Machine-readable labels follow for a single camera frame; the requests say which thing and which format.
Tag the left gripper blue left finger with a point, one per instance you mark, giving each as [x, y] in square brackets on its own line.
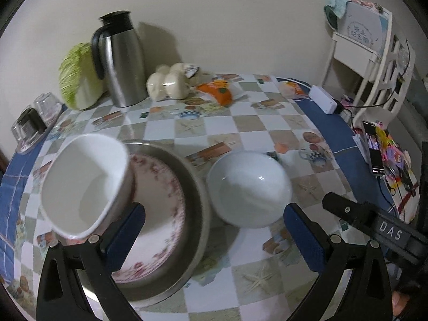
[105, 254]

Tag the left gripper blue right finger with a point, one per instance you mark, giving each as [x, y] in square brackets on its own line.
[325, 255]

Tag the stainless steel round plate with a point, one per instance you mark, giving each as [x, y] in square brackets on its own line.
[198, 214]

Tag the white square bowl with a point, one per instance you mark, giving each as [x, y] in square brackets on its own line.
[88, 185]

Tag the floral round porcelain plate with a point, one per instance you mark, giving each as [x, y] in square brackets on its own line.
[163, 234]

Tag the pale blue round bowl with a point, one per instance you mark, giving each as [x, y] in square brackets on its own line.
[248, 189]

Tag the colourful toy pile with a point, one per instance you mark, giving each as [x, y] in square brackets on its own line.
[399, 177]

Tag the checkered plastic tablecloth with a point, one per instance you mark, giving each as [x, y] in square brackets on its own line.
[237, 278]

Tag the smartphone with lit screen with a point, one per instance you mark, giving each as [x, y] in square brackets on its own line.
[372, 142]

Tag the tray with glass cups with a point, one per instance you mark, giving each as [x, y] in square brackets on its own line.
[49, 108]

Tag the white power bank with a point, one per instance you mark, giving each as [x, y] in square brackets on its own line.
[323, 99]

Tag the napa cabbage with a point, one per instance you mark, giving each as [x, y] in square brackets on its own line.
[79, 85]

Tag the clear orange plastic bag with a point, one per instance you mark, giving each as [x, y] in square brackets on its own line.
[291, 90]

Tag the bag of steamed buns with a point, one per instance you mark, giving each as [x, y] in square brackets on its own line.
[174, 82]

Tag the orange snack packet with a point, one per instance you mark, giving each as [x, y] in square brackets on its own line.
[222, 91]

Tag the stainless steel thermos jug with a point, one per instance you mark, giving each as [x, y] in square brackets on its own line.
[118, 59]

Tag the white wooden shelf rack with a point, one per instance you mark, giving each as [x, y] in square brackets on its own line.
[368, 41]

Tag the glass teapot black handle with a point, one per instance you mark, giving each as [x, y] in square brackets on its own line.
[29, 124]

